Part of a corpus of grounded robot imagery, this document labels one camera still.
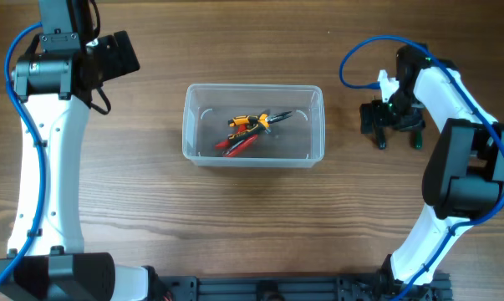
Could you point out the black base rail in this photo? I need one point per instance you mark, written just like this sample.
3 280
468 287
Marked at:
344 287

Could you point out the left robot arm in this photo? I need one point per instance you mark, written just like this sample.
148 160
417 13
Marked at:
51 86

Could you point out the silver L-shaped socket wrench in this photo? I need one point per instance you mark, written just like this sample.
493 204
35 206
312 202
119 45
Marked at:
231 148

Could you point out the red handled snips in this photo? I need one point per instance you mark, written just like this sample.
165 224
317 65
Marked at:
225 144

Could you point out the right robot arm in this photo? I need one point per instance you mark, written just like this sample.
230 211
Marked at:
463 183

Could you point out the clear plastic container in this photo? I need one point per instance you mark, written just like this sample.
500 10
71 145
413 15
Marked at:
296 142

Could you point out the orange black long-nose pliers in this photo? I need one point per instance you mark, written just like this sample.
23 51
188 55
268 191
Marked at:
254 124

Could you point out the red black screwdriver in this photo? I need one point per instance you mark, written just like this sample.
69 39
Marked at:
380 138

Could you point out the green handled screwdriver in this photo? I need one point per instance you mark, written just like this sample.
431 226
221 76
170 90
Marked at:
417 140

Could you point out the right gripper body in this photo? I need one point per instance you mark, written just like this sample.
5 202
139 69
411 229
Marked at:
389 115

